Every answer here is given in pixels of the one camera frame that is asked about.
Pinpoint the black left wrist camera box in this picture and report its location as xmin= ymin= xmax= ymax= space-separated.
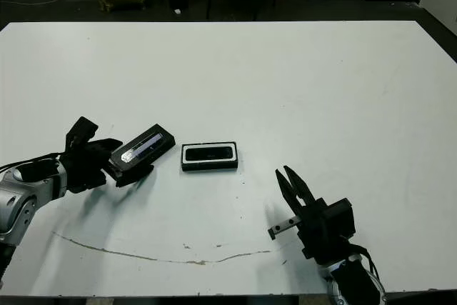
xmin=64 ymin=116 xmax=99 ymax=152

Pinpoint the slim black camera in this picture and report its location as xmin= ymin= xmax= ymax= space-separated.
xmin=184 ymin=144 xmax=235 ymax=162

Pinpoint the black box lid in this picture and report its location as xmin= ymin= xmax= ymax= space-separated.
xmin=109 ymin=124 xmax=176 ymax=180

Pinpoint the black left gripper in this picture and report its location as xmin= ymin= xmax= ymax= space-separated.
xmin=59 ymin=136 xmax=156 ymax=194

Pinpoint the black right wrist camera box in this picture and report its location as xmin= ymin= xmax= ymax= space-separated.
xmin=321 ymin=197 xmax=356 ymax=240

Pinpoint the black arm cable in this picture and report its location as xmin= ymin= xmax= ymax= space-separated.
xmin=348 ymin=240 xmax=382 ymax=284
xmin=0 ymin=153 xmax=65 ymax=174

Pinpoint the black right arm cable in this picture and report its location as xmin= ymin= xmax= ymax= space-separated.
xmin=348 ymin=240 xmax=382 ymax=284

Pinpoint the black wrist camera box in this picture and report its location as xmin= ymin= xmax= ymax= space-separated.
xmin=64 ymin=116 xmax=99 ymax=152
xmin=321 ymin=197 xmax=356 ymax=240

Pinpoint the black box base white insert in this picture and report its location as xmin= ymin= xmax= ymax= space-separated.
xmin=181 ymin=141 xmax=239 ymax=173

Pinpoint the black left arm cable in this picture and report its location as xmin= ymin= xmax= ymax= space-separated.
xmin=0 ymin=153 xmax=65 ymax=174

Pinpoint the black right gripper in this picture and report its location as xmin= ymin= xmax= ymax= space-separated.
xmin=267 ymin=165 xmax=349 ymax=266

